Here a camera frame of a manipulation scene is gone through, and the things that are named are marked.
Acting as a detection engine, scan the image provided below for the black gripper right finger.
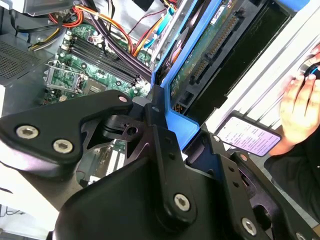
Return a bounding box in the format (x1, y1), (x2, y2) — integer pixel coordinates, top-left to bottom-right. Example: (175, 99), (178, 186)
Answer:
(189, 126), (320, 240)

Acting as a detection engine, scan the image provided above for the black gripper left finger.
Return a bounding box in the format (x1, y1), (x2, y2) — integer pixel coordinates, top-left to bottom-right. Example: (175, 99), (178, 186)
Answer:
(0, 84), (200, 226)

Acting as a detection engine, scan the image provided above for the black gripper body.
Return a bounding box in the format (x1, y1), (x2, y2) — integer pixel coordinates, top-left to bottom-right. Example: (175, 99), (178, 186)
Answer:
(51, 156), (251, 240)

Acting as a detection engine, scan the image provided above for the hard disk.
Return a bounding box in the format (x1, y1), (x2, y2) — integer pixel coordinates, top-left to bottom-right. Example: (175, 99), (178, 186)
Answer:
(149, 0), (310, 181)

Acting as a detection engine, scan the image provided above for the round black blue-ringed tool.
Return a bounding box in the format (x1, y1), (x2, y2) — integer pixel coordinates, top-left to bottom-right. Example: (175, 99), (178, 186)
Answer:
(299, 56), (320, 82)

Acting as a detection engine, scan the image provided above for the person's bare hand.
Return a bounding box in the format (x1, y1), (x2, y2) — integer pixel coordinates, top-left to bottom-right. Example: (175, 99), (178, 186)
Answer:
(270, 42), (320, 156)

